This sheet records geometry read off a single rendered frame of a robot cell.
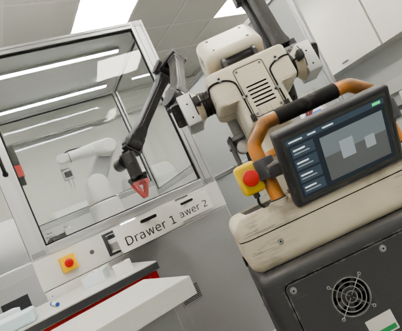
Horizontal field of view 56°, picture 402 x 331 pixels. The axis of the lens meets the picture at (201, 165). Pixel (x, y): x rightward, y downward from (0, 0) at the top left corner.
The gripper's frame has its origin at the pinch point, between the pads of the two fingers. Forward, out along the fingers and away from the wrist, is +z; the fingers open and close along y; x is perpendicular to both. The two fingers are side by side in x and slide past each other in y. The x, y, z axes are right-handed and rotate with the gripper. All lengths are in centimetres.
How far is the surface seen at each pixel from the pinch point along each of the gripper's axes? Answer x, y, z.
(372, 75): -355, 144, -36
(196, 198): -36, 35, 10
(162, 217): -4.0, 2.5, 11.2
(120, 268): 23.2, -13.8, 21.5
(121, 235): 15.0, 2.5, 11.2
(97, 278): 30.3, -0.1, 22.4
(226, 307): -27, 35, 69
